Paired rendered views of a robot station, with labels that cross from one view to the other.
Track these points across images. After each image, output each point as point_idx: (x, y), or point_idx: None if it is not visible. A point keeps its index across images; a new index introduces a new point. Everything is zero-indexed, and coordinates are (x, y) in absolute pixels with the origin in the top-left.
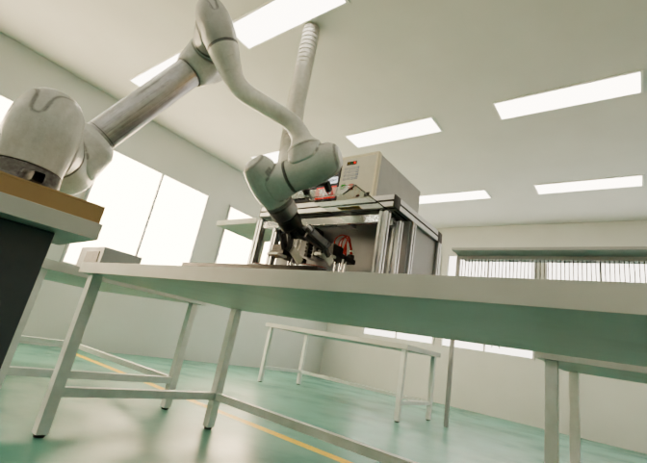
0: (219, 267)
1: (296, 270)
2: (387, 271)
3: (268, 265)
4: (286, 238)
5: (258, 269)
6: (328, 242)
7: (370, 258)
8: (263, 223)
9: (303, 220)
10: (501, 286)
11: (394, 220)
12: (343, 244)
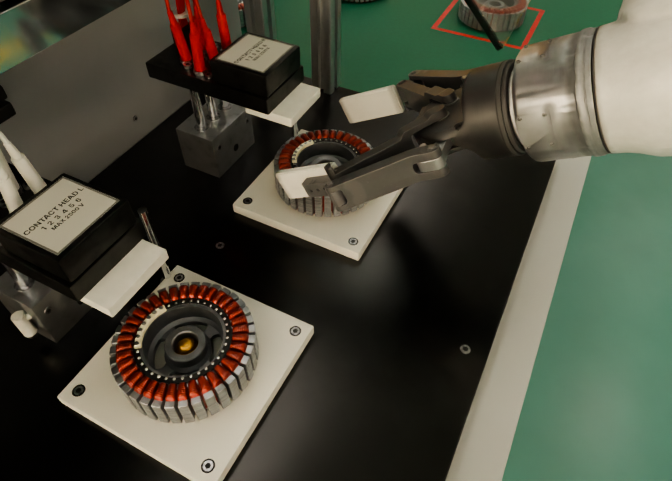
0: (513, 435)
1: (581, 191)
2: (265, 16)
3: (522, 255)
4: (372, 166)
5: (557, 278)
6: (421, 71)
7: None
8: None
9: (48, 7)
10: None
11: None
12: None
